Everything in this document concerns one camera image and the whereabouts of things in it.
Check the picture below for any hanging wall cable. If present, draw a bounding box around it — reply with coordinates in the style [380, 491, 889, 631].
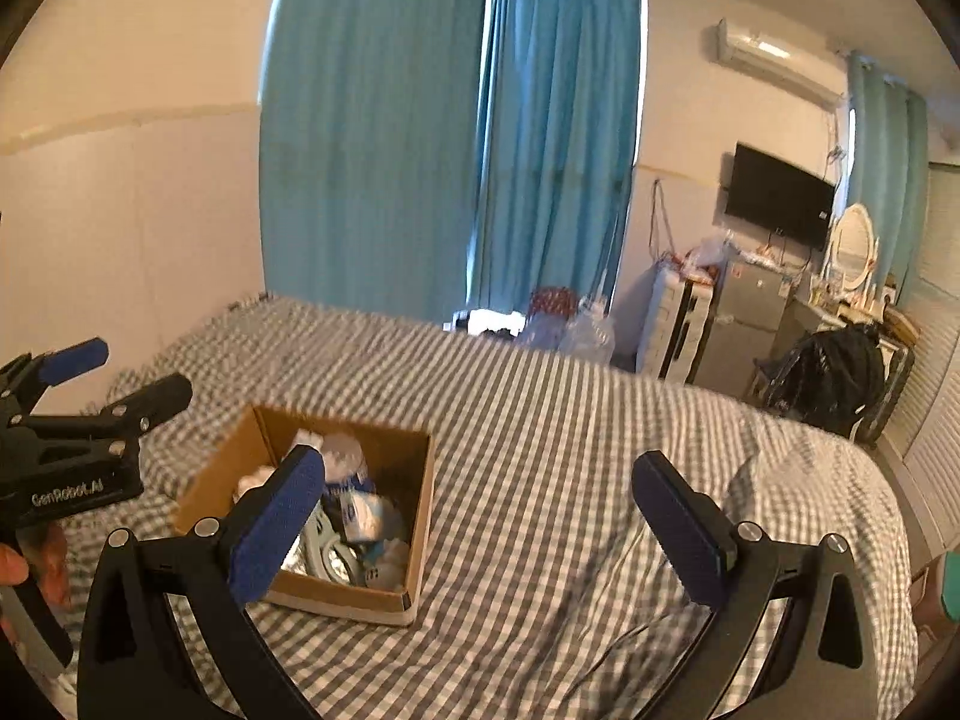
[646, 179, 673, 264]

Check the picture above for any teal object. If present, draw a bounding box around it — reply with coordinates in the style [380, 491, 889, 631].
[919, 546, 960, 625]

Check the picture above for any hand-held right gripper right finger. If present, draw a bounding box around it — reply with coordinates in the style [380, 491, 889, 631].
[631, 451, 878, 720]

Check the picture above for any person's left hand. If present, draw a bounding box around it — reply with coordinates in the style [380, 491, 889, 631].
[0, 523, 74, 610]

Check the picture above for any black backpack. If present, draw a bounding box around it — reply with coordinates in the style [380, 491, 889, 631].
[771, 325, 887, 437]

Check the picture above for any white louvered wardrobe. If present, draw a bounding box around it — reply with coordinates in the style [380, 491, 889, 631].
[874, 160, 960, 542]

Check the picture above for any clear plastic zip bag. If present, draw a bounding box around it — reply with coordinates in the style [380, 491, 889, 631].
[322, 431, 371, 485]

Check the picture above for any black wall television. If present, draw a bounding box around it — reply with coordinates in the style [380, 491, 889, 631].
[724, 142, 838, 249]

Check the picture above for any grey vanity desk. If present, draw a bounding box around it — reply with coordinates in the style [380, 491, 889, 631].
[780, 295, 846, 350]

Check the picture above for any white air conditioner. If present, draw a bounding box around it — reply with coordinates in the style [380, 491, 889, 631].
[715, 19, 842, 103]

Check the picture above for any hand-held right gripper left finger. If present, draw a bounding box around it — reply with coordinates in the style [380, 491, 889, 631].
[77, 445, 327, 720]

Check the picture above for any white suitcase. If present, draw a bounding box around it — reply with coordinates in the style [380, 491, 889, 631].
[636, 266, 714, 384]

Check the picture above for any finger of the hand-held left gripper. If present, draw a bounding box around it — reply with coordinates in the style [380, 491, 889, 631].
[32, 373, 195, 452]
[0, 337, 110, 415]

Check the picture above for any backlit teal curtain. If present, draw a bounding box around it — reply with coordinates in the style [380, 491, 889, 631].
[469, 0, 648, 317]

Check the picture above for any brown cardboard box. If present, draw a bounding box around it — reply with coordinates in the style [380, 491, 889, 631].
[172, 404, 438, 628]

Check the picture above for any red patterned bag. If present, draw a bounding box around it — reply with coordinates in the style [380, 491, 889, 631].
[529, 286, 575, 317]

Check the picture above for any dark suitcase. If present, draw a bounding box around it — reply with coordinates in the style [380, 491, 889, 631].
[851, 341, 917, 444]

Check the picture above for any clear water bottle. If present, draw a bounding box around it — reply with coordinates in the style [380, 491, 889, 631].
[562, 299, 617, 365]

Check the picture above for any wide teal curtain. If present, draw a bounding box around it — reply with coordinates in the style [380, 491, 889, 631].
[258, 0, 490, 328]

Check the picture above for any white plush toy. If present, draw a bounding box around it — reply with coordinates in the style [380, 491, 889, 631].
[236, 461, 281, 506]

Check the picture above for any white oval vanity mirror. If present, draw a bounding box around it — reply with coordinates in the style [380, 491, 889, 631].
[821, 204, 879, 295]

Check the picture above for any silver foil packet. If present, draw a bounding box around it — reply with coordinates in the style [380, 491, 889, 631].
[279, 517, 362, 586]

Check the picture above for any narrow teal curtain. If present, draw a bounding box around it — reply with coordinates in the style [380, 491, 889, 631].
[845, 50, 932, 295]

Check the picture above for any small silver fridge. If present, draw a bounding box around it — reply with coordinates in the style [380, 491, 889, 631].
[690, 255, 797, 399]

